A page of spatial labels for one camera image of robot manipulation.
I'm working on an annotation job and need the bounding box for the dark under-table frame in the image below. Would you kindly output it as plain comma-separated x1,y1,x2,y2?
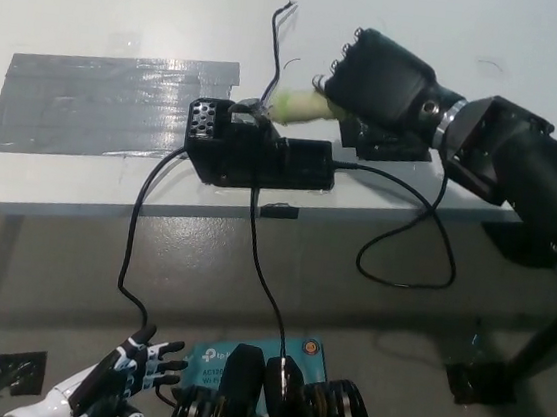
478,219,557,271

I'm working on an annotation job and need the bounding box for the curved thin wire scrap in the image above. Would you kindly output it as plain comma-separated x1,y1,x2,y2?
476,57,504,75

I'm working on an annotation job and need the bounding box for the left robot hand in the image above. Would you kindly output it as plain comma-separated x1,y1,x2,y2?
68,315,194,417

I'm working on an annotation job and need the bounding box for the black floor tape square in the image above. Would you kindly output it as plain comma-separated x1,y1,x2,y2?
0,346,50,402

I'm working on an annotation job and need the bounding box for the black robot torso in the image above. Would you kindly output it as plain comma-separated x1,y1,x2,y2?
166,336,393,417

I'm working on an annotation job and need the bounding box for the tape-wrapped soldering iron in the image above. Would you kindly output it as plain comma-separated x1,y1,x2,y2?
262,84,346,132

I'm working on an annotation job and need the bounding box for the black soldering iron cable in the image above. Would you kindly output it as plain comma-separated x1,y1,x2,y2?
320,157,469,295

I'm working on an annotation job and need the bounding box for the straight black cable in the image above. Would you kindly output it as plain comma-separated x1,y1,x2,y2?
230,187,309,367

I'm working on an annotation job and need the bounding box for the long curvy black cable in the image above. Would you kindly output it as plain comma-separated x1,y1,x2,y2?
104,144,208,402

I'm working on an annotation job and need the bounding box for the grey duct tape patch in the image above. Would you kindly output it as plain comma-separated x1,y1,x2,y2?
0,34,245,182

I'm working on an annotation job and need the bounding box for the teal tp-link box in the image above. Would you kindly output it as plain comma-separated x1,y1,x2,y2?
181,322,335,411

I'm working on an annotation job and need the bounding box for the black floor tape under leg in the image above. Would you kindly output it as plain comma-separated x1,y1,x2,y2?
442,356,523,411

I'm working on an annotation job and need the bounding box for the black tape patch on table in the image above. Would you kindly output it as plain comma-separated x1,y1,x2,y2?
337,114,438,168

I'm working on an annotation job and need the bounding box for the thin black wire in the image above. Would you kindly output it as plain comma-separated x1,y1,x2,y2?
261,0,299,108

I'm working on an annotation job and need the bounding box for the black soldering iron base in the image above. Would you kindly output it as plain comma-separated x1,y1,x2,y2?
180,90,344,200

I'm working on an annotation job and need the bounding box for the small black tape strip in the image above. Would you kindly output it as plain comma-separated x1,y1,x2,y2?
259,201,300,222

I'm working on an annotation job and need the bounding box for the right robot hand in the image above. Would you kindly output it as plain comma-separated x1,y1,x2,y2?
306,21,473,153

